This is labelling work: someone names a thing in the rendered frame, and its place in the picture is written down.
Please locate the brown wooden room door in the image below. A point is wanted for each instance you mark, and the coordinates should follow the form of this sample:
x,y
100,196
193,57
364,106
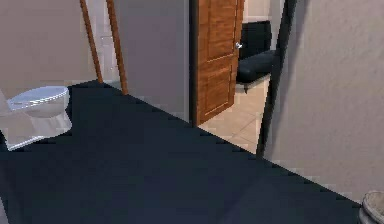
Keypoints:
x,y
216,56

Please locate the black sofa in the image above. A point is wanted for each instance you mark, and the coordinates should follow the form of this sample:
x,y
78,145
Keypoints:
x,y
255,63

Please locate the white toilet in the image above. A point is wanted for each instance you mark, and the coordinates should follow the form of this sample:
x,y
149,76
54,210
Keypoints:
x,y
38,106

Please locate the grey round bin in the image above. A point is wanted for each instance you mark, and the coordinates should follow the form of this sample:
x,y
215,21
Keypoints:
x,y
374,208

